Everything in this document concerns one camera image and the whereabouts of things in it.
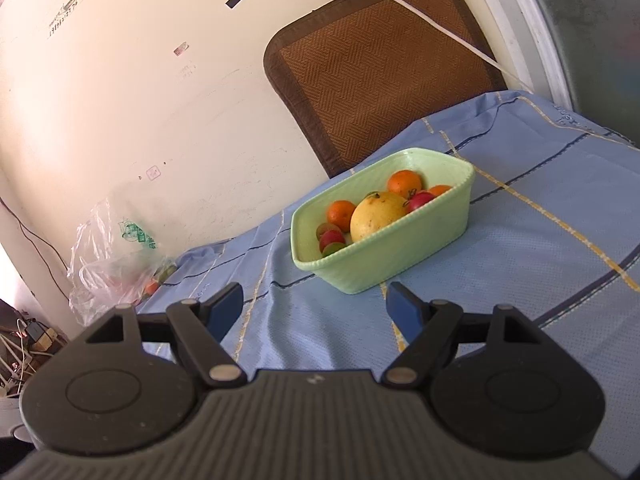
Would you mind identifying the large yellow citrus fruit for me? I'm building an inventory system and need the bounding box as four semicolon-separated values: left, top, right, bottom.
349;192;409;244

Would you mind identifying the brown woven mat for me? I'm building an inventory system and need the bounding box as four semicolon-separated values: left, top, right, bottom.
263;0;509;179

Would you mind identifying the red plum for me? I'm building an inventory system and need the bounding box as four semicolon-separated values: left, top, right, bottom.
319;227;347;251

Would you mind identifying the white window frame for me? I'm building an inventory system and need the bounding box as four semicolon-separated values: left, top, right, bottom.
472;0;576;111

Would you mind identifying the light green plastic basin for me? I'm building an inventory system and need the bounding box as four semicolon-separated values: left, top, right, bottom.
290;147;475;295

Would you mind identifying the red apple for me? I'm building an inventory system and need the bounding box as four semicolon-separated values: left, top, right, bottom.
404;190;436;214

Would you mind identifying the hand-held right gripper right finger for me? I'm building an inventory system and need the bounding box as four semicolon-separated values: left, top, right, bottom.
382;281;545;387

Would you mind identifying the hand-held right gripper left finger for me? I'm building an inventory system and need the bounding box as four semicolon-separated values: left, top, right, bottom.
85;282;247;387

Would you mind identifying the tangle of cables and chargers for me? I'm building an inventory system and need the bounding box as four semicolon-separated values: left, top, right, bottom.
0;299;68;398

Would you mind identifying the clear plastic bag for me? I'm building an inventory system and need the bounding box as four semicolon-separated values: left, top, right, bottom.
67;194;179;327

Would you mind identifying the large orange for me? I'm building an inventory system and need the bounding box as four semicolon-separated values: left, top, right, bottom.
387;170;424;199

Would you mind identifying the blue striped bedsheet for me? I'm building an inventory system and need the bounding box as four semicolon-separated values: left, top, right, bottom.
134;90;640;377

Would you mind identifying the black wall cable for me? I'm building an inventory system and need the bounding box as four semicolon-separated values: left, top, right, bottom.
0;197;72;273

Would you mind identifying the white power cable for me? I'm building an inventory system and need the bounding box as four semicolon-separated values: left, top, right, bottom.
267;0;535;95

